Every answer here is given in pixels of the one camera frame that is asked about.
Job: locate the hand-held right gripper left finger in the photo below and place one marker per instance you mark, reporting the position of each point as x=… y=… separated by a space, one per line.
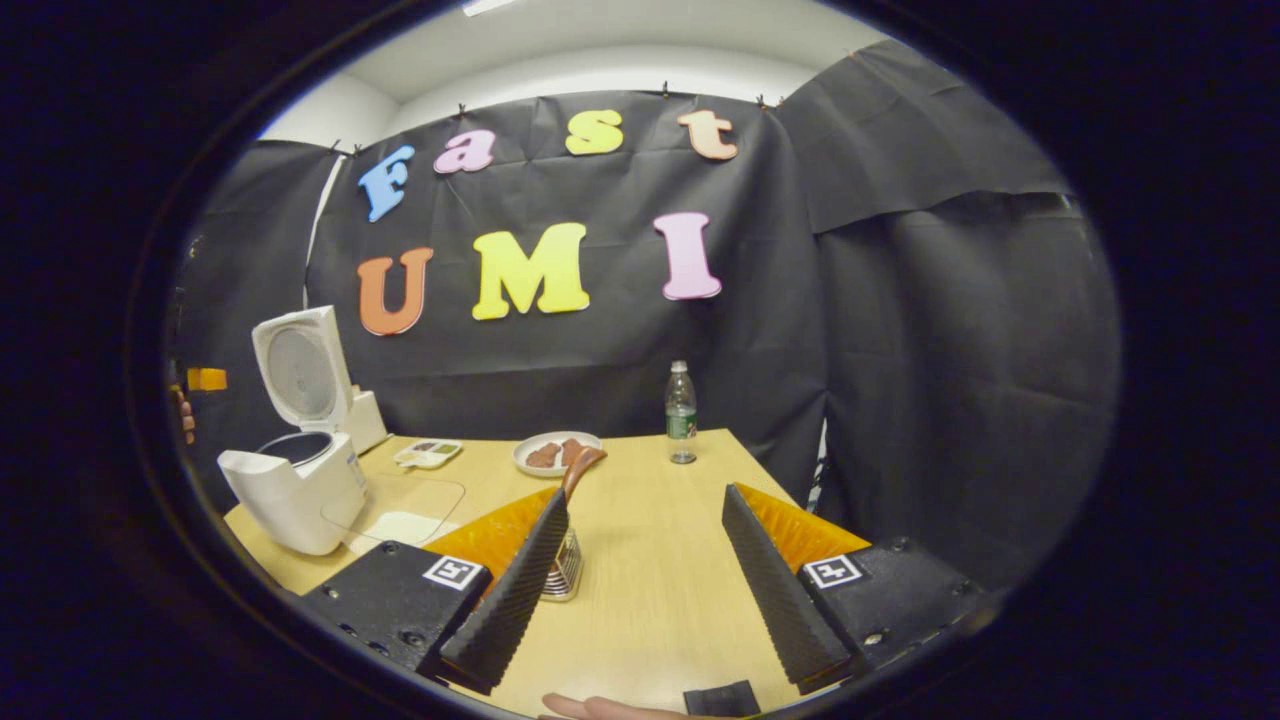
x=510 y=610

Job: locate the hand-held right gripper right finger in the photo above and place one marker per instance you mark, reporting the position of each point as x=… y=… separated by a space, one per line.
x=780 y=600

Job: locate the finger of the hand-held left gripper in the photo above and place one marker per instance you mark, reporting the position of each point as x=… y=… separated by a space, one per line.
x=207 y=379

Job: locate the white rice cooker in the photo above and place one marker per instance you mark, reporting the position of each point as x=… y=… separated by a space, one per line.
x=290 y=500

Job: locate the brown wooden spoon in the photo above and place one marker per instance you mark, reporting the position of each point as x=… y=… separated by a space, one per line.
x=585 y=465

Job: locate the clear plastic tray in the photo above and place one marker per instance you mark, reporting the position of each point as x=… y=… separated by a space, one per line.
x=440 y=495

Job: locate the white round plate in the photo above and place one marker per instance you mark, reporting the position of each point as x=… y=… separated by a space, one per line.
x=521 y=459

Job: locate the brown meat piece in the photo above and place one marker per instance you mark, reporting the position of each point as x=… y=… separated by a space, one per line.
x=571 y=449
x=543 y=457

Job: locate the white toaster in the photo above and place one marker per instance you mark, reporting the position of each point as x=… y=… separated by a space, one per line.
x=368 y=425

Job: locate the small white divided tray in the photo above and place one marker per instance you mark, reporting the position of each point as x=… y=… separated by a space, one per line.
x=428 y=454

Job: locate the clear plastic water bottle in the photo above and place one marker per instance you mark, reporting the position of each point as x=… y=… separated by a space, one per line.
x=681 y=420

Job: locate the black backdrop cloth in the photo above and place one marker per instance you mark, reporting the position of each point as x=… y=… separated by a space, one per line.
x=900 y=380

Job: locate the ceiling light panel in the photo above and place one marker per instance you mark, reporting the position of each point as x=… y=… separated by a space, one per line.
x=488 y=6

